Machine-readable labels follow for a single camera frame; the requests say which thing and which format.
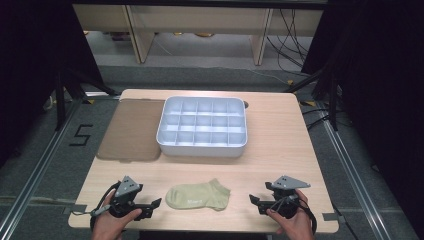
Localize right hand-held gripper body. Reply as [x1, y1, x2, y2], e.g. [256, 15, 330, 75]
[264, 175, 312, 220]

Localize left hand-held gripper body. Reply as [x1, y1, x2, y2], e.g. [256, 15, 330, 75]
[109, 175, 150, 221]

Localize pale green sock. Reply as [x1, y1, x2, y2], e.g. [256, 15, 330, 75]
[165, 178, 232, 212]

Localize white compartment organizer box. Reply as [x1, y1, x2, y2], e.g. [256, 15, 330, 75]
[155, 95, 248, 158]

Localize person's right hand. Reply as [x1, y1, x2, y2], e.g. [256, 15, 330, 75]
[266, 188, 316, 240]

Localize person's left hand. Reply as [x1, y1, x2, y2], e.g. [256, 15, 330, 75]
[91, 191, 143, 240]

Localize brown translucent box lid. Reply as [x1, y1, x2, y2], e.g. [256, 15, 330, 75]
[96, 97, 167, 163]

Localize black metal stand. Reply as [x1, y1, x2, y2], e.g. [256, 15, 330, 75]
[54, 65, 122, 132]
[283, 65, 340, 132]

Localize black curtain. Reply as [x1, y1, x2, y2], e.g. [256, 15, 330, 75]
[0, 0, 105, 166]
[301, 0, 424, 234]

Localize light wooden desk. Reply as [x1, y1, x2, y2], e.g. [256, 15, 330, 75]
[72, 4, 325, 66]

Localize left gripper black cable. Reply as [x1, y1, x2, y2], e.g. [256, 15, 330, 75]
[71, 180, 122, 232]

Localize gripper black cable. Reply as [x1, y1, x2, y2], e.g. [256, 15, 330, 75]
[71, 180, 122, 232]
[269, 195, 318, 235]

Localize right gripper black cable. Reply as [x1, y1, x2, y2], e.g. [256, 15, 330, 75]
[269, 195, 318, 235]

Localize aluminium floor rail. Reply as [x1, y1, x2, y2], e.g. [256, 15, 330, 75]
[319, 108, 392, 240]
[0, 99, 84, 236]

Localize black floor cables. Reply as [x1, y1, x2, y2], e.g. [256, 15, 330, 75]
[301, 107, 336, 132]

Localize white floor cable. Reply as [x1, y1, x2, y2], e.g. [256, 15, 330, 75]
[152, 35, 292, 86]

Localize black hanging cables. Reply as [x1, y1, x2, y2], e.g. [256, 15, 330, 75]
[265, 8, 322, 78]

